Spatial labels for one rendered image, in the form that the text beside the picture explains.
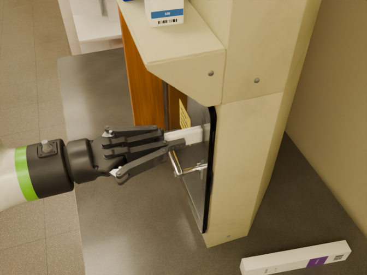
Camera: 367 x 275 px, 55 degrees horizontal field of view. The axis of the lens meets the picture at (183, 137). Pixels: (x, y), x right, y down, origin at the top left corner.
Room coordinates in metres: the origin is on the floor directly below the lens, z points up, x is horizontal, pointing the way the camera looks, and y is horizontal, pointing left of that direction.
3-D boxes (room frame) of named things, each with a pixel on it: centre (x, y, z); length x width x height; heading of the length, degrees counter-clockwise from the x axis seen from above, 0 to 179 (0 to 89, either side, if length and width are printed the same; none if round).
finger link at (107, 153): (0.41, 0.08, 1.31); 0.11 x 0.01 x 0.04; 107
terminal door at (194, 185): (0.57, 0.00, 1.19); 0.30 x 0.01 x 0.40; 18
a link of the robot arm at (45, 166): (0.38, 0.22, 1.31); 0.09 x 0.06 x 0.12; 18
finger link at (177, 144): (0.42, 0.02, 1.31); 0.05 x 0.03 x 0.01; 108
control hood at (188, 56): (0.56, 0.04, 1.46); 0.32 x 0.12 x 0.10; 18
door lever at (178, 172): (0.49, 0.00, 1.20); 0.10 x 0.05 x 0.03; 18
